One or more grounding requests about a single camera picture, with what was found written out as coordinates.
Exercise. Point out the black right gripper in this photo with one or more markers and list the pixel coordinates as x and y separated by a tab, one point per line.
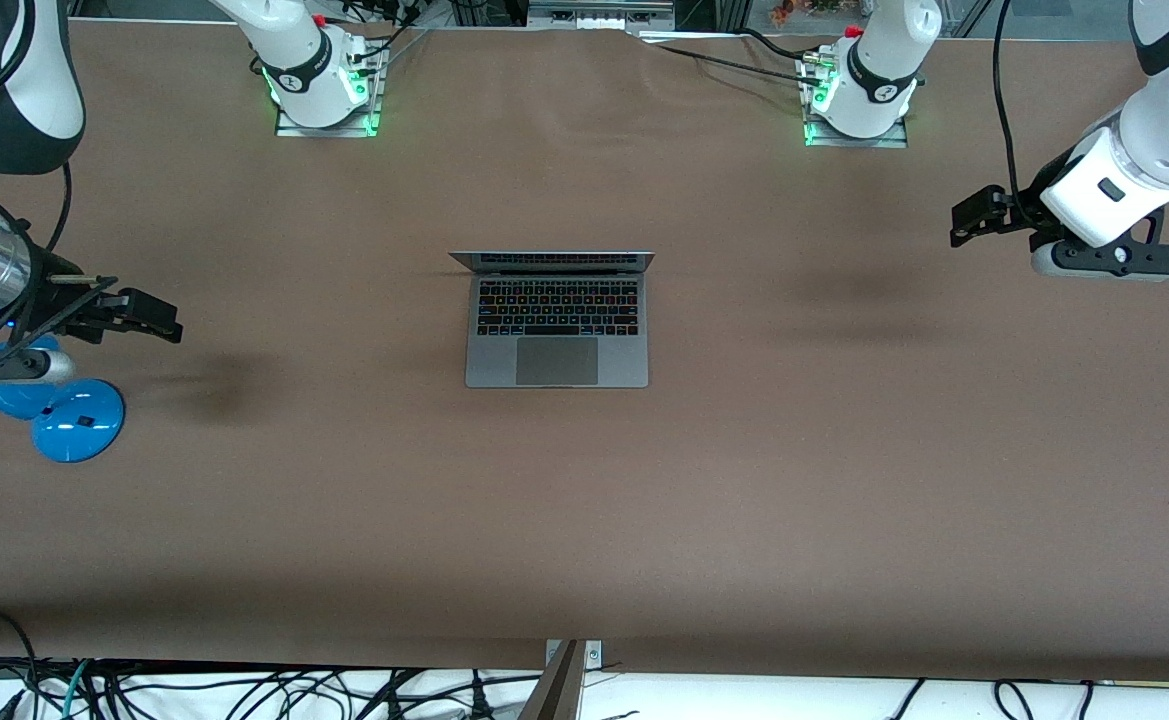
56	301

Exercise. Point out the orange decorative item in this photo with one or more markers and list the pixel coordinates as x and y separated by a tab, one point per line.
784	12

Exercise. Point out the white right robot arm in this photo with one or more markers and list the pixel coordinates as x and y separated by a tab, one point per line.
14	90

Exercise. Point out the grey aluminium laptop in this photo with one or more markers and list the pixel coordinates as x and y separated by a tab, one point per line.
556	362

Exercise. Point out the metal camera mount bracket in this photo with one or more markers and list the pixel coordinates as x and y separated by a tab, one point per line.
562	685

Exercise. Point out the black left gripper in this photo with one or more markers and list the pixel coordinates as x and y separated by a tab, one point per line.
1026	208

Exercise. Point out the grey power strip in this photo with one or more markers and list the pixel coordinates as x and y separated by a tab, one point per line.
599	14

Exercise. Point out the blue desk lamp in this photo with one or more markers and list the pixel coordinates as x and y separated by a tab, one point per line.
76	420

